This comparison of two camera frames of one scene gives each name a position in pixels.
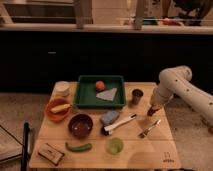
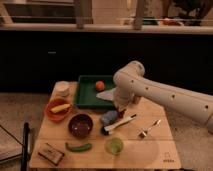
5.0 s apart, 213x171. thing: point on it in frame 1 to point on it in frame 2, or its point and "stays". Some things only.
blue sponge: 109,117 stays
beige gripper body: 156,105 to 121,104
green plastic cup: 115,146 stays
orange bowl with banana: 59,115 stays
